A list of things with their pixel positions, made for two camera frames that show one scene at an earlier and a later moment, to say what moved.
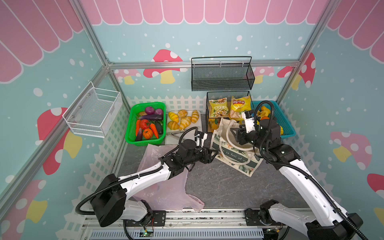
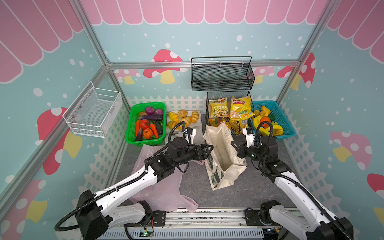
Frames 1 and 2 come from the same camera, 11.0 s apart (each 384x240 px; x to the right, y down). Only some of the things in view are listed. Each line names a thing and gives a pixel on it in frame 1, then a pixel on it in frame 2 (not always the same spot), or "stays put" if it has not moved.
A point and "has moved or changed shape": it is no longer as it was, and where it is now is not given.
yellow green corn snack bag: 218,107 stays put
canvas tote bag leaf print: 231,153 has moved or changed shape
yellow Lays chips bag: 239,105 stays put
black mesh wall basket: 221,73 stays put
